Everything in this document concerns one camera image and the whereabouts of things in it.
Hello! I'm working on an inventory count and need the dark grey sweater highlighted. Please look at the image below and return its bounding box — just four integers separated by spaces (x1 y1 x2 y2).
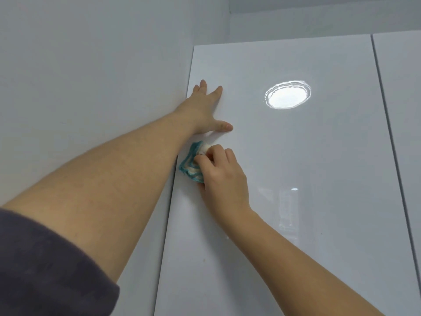
0 208 121 316

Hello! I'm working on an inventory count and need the person's left forearm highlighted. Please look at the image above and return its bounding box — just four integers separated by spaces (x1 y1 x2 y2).
1 108 200 284

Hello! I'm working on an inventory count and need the beige cloth with teal edge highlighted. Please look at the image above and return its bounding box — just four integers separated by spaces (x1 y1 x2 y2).
178 140 213 184

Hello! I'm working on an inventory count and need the person's right forearm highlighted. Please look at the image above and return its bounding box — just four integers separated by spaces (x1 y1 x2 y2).
225 209 385 316

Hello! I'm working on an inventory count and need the person's left hand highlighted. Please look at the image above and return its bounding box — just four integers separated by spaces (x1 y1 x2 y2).
172 79 234 135

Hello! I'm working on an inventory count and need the person's right hand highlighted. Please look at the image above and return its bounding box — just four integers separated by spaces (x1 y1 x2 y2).
194 144 252 226

